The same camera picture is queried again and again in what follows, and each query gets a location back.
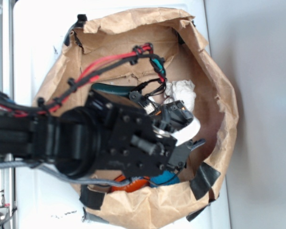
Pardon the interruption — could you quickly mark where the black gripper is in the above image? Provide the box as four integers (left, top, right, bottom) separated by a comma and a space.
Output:
84, 90, 206, 178

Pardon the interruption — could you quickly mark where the white paper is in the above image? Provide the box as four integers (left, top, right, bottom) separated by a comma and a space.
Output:
153, 80, 201, 146

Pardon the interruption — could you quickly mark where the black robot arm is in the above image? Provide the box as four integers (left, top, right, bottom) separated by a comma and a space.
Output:
0, 89, 205, 187

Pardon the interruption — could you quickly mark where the blue toy ball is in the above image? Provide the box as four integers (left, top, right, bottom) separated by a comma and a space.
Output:
150, 170, 180, 185

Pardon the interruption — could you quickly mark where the orange toy carrot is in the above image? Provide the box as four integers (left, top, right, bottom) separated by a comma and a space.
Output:
110, 177, 149, 193

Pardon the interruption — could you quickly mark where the dark green toy cucumber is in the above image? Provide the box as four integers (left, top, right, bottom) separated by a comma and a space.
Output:
91, 83, 135, 97

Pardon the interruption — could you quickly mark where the brown paper bag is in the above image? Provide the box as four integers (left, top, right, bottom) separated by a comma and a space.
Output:
37, 8, 239, 229

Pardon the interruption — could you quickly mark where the red and black cable bundle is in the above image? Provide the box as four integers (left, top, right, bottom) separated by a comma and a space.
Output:
0, 42, 168, 115

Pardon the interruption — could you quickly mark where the aluminium frame rail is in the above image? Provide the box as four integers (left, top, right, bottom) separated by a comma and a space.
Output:
0, 0, 17, 229

